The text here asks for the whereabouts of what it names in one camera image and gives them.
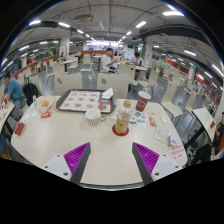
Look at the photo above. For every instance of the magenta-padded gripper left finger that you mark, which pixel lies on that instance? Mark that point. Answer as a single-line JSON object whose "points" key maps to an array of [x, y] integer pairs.
{"points": [[76, 156]]}

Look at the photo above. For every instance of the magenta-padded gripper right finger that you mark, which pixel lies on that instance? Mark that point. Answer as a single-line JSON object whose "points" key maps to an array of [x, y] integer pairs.
{"points": [[146, 156]]}

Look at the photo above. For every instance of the clear bottle with yellow cap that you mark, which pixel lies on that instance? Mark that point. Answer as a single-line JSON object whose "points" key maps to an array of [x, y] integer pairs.
{"points": [[122, 120]]}

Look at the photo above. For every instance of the clear plastic wrapper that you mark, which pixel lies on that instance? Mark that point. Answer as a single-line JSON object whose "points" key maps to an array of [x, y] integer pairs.
{"points": [[162, 134]]}

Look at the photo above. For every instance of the pink printed table label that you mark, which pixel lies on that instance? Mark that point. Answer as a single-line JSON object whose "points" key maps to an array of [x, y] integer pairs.
{"points": [[178, 151]]}

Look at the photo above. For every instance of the red sauce sachet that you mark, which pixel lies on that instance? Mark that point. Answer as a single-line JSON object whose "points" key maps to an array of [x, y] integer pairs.
{"points": [[152, 121]]}

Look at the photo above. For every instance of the white sachet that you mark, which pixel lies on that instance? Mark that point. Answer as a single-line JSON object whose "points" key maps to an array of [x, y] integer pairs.
{"points": [[163, 119]]}

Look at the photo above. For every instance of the white patterned mug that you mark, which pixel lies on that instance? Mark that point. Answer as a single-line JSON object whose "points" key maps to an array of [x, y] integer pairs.
{"points": [[92, 116]]}

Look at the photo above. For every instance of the red paper cup with lid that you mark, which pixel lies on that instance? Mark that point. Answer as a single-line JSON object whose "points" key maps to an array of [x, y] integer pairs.
{"points": [[142, 101]]}

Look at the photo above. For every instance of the brown food tray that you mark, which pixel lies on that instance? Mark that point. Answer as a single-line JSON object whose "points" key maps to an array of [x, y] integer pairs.
{"points": [[80, 100]]}

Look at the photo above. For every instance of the clear plastic food bag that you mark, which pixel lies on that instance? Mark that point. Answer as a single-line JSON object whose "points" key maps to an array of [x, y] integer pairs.
{"points": [[46, 104]]}

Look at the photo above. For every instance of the white paper sheet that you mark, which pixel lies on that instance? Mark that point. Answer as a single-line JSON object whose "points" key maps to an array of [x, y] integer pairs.
{"points": [[30, 115]]}

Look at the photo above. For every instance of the small red box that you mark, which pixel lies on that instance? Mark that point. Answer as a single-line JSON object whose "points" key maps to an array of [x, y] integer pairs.
{"points": [[19, 129]]}

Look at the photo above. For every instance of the beige dining table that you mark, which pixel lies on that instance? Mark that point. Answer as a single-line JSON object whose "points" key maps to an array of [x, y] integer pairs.
{"points": [[6, 115], [204, 120]]}

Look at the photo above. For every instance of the white paper napkin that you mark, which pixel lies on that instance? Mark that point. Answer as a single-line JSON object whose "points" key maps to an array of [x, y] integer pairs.
{"points": [[107, 94]]}

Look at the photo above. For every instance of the person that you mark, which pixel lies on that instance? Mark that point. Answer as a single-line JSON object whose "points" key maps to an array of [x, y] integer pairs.
{"points": [[136, 60], [14, 91], [106, 61], [218, 133]]}

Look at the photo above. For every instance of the beige chairs group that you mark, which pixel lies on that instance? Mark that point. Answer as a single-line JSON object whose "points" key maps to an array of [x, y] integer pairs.
{"points": [[126, 68]]}

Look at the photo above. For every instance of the ceiling air conditioner unit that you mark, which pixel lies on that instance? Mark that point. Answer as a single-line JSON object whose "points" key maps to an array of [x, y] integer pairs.
{"points": [[83, 18]]}

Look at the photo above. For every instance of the ceiling lights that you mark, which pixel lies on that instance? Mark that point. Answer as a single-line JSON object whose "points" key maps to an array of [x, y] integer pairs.
{"points": [[173, 13]]}

